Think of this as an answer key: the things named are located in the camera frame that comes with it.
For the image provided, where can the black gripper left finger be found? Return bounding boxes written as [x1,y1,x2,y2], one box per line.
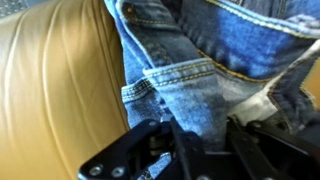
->
[159,115,207,180]

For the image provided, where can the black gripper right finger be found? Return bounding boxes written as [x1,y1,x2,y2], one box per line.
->
[226,118,287,180]

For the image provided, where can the blue denim jeans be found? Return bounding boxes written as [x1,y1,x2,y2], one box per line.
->
[104,0,320,151]

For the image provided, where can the tan leather sofa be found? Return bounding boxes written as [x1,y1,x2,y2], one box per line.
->
[0,0,319,180]

